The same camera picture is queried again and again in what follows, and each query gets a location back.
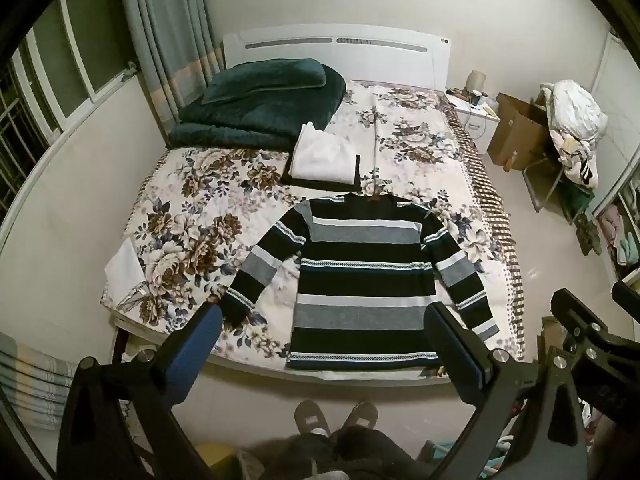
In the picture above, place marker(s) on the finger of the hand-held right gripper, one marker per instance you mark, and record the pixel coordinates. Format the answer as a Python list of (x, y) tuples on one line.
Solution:
[(627, 296), (575, 312)]

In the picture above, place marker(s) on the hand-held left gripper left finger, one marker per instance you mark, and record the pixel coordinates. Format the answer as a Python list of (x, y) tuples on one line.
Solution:
[(200, 345)]

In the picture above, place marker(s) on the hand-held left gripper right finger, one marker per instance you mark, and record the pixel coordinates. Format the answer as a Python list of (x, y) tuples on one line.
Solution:
[(450, 347)]

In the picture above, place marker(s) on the striped knit sweater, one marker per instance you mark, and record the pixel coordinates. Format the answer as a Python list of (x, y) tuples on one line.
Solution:
[(357, 285)]

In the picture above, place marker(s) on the open shelf with clothes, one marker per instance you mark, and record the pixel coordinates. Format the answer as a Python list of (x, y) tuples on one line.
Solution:
[(622, 210)]

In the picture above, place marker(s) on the pile of white clothes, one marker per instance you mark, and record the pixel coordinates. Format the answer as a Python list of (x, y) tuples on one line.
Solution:
[(575, 115)]

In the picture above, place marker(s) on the dark green slippers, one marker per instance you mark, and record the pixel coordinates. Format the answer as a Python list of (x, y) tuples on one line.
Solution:
[(589, 235)]

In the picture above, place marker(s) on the white sheet of cloth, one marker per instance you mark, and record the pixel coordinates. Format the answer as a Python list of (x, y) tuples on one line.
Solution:
[(127, 265)]

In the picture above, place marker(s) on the person's right shoe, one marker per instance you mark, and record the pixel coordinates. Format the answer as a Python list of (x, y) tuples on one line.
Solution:
[(361, 415)]

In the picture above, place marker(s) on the yellow box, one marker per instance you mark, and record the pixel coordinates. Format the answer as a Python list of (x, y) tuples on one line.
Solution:
[(215, 462)]

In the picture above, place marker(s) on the bed with floral sheet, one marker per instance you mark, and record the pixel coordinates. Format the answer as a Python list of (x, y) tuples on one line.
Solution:
[(200, 220)]

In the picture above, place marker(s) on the metal chair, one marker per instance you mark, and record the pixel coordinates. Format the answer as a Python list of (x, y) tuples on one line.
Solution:
[(545, 175)]

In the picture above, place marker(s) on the person's legs in dark pants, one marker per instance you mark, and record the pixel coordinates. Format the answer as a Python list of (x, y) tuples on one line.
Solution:
[(345, 455)]

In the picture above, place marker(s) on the striped folded cloth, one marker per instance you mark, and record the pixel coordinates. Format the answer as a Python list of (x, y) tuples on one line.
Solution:
[(35, 380)]

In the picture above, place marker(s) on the cardboard box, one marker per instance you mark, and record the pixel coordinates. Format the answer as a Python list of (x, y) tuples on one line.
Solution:
[(517, 130)]

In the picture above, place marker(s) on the black folded cloth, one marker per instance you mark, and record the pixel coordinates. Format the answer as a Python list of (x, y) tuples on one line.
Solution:
[(320, 187)]

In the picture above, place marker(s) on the white nightstand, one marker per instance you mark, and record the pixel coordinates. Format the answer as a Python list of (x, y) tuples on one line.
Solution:
[(475, 120)]

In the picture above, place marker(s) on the white folded cloth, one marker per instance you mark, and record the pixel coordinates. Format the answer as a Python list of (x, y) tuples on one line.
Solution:
[(322, 155)]

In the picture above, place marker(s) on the dark green blanket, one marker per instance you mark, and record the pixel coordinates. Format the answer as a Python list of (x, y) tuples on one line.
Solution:
[(240, 120)]

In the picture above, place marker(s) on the dark cup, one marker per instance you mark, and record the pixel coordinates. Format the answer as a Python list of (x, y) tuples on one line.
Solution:
[(476, 98)]

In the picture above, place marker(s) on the dark green pillow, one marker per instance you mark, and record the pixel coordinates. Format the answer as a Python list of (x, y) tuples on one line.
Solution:
[(265, 80)]

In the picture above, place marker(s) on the grey-green curtain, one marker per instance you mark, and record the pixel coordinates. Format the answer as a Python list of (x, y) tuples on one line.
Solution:
[(165, 35)]

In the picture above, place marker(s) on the white headboard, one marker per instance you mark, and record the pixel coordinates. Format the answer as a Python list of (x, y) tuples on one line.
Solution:
[(330, 57)]

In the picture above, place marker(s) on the window with white frame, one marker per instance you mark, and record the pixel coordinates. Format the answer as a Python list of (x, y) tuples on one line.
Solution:
[(55, 75)]

